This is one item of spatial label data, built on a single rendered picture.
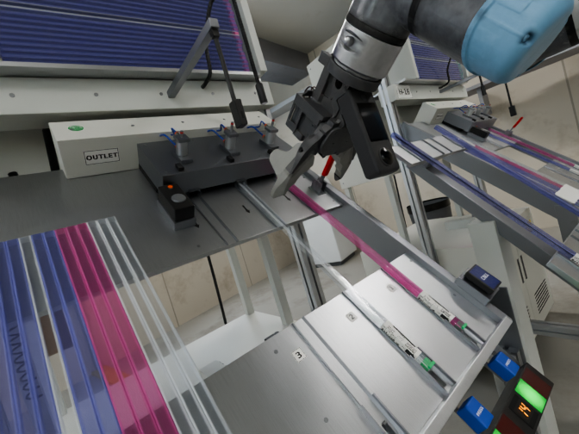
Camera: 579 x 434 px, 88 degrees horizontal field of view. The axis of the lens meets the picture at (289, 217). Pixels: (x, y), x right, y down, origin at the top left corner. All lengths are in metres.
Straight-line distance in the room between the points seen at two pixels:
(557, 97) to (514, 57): 3.65
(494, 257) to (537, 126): 3.17
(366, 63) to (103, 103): 0.55
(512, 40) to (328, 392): 0.40
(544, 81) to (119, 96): 3.73
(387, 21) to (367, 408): 0.44
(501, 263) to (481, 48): 0.61
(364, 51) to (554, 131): 3.64
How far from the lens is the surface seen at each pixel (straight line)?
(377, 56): 0.39
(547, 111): 3.97
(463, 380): 0.50
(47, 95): 0.77
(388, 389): 0.46
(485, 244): 0.86
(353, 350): 0.46
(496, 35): 0.33
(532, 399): 0.61
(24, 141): 0.90
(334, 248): 4.06
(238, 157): 0.68
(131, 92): 0.79
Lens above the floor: 1.02
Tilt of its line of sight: 3 degrees down
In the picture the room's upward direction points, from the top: 17 degrees counter-clockwise
